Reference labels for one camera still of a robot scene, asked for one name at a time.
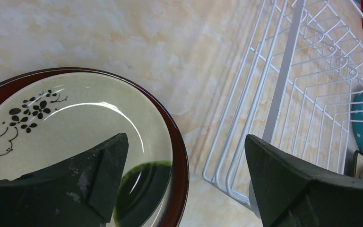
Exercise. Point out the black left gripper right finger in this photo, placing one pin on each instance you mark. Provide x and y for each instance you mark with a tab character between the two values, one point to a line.
291	192

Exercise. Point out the white wire dish rack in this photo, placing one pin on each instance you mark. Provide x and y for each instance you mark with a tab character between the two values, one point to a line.
301	68

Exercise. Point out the cream bowl with brown rim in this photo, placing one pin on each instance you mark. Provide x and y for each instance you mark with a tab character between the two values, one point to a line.
49	115

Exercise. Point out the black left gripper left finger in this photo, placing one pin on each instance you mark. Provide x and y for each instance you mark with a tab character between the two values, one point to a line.
77	192

